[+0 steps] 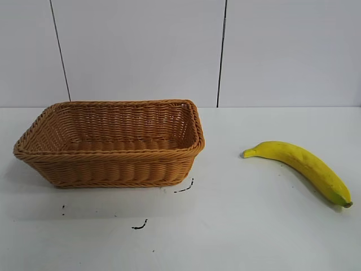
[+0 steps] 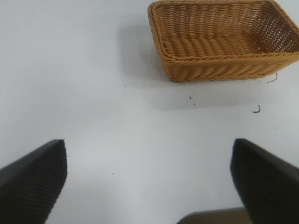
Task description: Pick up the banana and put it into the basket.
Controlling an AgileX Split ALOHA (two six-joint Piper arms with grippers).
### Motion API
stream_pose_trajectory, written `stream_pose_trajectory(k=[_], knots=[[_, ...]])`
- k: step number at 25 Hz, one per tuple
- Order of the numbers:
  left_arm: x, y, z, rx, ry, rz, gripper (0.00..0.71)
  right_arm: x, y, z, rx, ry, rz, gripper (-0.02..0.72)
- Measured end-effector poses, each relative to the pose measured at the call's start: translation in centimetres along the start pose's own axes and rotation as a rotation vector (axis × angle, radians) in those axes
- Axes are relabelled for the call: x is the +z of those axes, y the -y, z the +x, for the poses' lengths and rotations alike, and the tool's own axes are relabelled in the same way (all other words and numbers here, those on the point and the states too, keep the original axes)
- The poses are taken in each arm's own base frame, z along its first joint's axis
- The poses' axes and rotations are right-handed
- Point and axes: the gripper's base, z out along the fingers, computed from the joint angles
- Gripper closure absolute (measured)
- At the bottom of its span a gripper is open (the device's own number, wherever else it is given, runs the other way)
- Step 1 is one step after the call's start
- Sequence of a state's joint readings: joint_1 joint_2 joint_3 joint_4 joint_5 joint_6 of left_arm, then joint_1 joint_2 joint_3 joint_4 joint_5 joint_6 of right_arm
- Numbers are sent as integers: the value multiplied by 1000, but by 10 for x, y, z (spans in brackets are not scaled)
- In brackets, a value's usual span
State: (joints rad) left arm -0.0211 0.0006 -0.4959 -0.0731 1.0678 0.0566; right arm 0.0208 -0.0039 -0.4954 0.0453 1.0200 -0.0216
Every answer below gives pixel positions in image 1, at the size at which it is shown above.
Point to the yellow banana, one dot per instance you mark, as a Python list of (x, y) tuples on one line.
[(307, 166)]

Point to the brown woven wicker basket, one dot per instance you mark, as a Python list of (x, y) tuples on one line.
[(112, 169)]

